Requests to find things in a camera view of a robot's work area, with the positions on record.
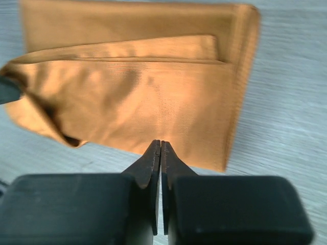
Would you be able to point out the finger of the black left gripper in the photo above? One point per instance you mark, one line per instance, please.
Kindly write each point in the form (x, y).
(9, 90)

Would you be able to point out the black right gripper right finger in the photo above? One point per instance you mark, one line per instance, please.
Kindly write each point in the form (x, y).
(171, 168)

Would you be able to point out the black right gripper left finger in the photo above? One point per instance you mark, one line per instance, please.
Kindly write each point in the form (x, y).
(146, 173)

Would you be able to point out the orange cloth napkin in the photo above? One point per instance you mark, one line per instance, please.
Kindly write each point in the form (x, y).
(122, 74)

